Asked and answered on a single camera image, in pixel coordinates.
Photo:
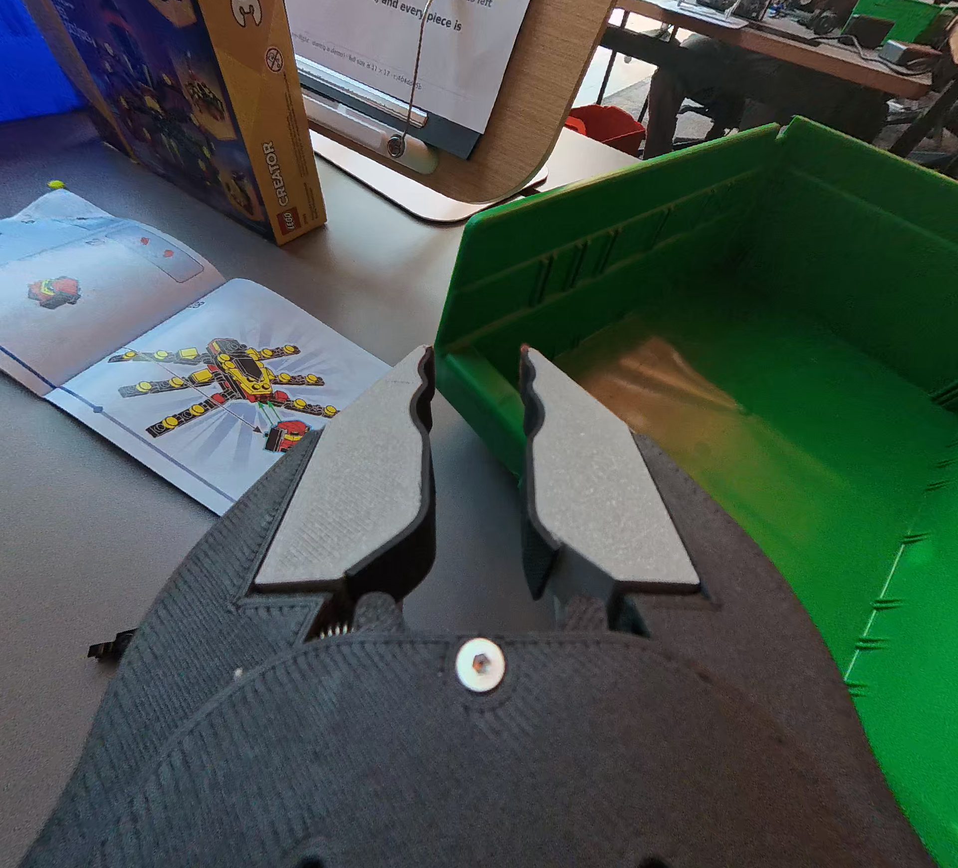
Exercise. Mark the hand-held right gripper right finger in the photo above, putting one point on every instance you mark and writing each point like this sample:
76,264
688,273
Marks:
599,493

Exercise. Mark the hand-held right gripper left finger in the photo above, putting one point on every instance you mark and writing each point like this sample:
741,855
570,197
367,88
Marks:
352,479

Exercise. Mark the blue plastic bin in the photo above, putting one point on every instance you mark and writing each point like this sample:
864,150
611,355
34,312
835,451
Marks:
30,59

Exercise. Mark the lego instruction booklet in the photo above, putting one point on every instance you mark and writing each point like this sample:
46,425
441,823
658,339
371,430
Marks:
150,329

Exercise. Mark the long black lego piece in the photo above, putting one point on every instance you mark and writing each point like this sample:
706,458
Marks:
108,647

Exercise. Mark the yellow and purple lego box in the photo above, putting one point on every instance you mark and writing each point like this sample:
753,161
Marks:
172,59

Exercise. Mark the large green plastic bin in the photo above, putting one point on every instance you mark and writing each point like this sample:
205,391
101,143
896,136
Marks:
786,396

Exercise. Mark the red plastic bin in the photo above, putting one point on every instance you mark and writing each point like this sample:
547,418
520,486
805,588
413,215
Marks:
606,125

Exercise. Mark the printed instruction sheet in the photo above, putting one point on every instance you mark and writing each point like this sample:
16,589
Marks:
374,29

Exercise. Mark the wooden background table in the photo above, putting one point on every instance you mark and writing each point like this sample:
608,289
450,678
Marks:
786,44

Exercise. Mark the small grey device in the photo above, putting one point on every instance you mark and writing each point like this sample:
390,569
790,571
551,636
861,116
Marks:
898,52

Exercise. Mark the green bin on background table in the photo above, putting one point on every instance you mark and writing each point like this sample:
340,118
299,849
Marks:
909,18

